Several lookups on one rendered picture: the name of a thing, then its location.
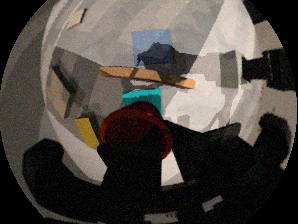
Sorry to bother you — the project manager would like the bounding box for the brown wooden bar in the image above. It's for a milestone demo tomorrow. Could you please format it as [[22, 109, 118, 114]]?
[[100, 67, 196, 89]]

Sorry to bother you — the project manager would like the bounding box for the red cup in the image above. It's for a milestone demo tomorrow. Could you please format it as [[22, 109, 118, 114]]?
[[100, 101, 173, 160]]

